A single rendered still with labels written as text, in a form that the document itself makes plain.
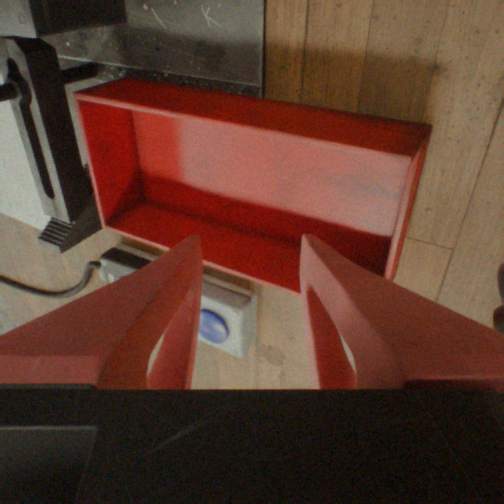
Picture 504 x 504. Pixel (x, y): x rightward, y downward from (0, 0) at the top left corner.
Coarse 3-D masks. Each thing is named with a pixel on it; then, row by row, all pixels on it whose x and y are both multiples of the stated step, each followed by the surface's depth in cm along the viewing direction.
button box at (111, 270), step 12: (108, 252) 47; (120, 252) 47; (132, 252) 48; (144, 252) 48; (96, 264) 51; (108, 264) 47; (120, 264) 46; (132, 264) 46; (144, 264) 46; (0, 276) 69; (84, 276) 55; (108, 276) 48; (120, 276) 47; (24, 288) 66; (72, 288) 59
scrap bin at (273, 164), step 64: (128, 128) 38; (192, 128) 35; (256, 128) 26; (320, 128) 26; (384, 128) 26; (128, 192) 40; (192, 192) 39; (256, 192) 35; (320, 192) 32; (384, 192) 30; (256, 256) 35; (384, 256) 32
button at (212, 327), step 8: (200, 312) 42; (208, 312) 42; (200, 320) 42; (208, 320) 42; (216, 320) 41; (200, 328) 43; (208, 328) 42; (216, 328) 42; (224, 328) 42; (208, 336) 43; (216, 336) 42; (224, 336) 42
